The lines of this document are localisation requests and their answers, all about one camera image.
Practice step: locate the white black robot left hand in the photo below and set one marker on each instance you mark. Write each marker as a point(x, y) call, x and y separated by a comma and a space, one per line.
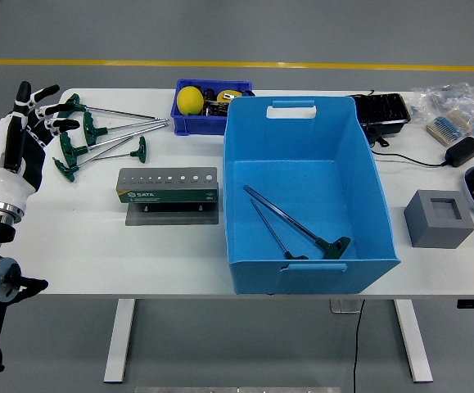
point(5, 180)

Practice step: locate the grey green hex key stand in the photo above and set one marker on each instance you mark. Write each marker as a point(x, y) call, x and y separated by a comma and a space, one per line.
point(167, 194)

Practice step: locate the large light blue foam box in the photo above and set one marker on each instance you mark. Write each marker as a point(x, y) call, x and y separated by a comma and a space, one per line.
point(294, 176)

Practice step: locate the grey cube box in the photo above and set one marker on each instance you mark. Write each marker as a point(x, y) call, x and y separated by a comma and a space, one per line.
point(429, 229)

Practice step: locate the small dark blue plastic bin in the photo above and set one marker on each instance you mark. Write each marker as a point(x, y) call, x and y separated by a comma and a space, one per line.
point(187, 125)

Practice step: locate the white table leg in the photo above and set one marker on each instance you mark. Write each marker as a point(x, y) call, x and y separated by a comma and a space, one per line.
point(120, 340)
point(414, 340)

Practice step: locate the yellow lemon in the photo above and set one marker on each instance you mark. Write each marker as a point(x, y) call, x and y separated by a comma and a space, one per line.
point(189, 99)

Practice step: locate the black metal part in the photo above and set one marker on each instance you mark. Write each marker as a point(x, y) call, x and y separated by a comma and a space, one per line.
point(218, 108)

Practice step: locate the yellow tape measure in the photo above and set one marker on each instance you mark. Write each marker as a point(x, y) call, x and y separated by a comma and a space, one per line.
point(225, 96)

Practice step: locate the black plastic tray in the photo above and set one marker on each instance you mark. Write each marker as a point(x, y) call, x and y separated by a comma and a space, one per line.
point(382, 110)

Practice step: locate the blue resistor tape strip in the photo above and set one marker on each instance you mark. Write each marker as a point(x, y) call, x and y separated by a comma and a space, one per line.
point(449, 127)

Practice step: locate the clear plastic bags of parts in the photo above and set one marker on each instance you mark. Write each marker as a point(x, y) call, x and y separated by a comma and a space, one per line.
point(445, 96)

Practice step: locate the black power adapter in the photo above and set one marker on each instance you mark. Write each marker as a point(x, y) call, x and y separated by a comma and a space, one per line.
point(462, 151)

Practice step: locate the grey metal table bracket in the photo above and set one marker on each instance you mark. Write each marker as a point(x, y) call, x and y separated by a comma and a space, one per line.
point(343, 306)

